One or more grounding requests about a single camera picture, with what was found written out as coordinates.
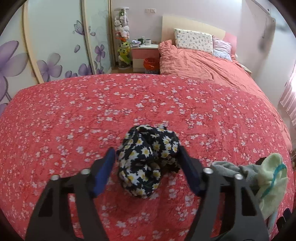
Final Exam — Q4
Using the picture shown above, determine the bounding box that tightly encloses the striped pink pillow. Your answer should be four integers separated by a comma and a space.
213, 36, 232, 61

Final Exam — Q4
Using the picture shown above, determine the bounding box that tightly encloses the floral white pillow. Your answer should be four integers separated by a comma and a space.
174, 29, 213, 54

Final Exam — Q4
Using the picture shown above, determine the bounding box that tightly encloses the black daisy print scrunchie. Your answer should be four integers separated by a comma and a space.
117, 125, 181, 198

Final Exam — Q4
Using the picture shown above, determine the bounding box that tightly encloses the orange waste bin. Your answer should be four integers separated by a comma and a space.
143, 58, 159, 74

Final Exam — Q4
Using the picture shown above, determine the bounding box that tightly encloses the grey sock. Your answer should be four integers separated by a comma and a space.
210, 161, 260, 190

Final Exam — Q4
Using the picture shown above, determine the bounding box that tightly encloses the floral sliding wardrobe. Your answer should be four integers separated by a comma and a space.
1, 1, 112, 109

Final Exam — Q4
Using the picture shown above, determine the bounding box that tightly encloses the pink curtain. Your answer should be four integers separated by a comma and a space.
280, 67, 296, 126

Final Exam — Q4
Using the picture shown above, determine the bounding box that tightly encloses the green frog plush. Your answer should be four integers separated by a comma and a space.
117, 42, 131, 66

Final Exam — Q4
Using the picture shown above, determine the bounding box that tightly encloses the plush toy display tube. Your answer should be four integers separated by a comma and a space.
114, 7, 131, 69

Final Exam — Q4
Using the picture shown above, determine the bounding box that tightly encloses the light green sock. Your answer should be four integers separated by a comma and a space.
255, 153, 288, 219

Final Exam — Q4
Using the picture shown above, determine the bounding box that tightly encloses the white air conditioner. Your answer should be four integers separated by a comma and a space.
245, 1, 276, 23

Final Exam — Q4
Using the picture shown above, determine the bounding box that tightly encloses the red floral bedspread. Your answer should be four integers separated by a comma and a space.
1, 74, 295, 237

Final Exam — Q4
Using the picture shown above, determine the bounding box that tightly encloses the white mug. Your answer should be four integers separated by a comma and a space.
144, 39, 152, 46

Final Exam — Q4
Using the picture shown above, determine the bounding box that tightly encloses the pink bedside table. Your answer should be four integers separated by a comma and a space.
131, 44, 159, 72

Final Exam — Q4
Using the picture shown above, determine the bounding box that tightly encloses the blue tissue pack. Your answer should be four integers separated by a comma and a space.
267, 210, 278, 235

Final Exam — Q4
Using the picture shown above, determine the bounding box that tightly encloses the coral pink duvet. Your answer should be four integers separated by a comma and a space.
159, 40, 263, 95

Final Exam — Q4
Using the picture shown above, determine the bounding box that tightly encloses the beige pink headboard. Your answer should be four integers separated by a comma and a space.
161, 15, 237, 55

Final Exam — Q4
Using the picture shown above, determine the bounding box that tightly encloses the wall power outlet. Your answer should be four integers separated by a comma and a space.
145, 9, 156, 14

